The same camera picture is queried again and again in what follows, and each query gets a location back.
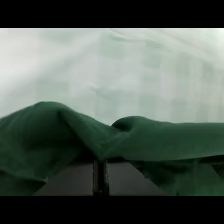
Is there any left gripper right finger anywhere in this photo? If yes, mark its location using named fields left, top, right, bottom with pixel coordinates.
left=100, top=159, right=168, bottom=197

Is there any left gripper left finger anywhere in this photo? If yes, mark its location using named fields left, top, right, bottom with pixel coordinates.
left=33, top=158, right=101, bottom=197

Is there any dark green garment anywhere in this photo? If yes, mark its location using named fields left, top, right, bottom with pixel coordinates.
left=0, top=101, right=224, bottom=197

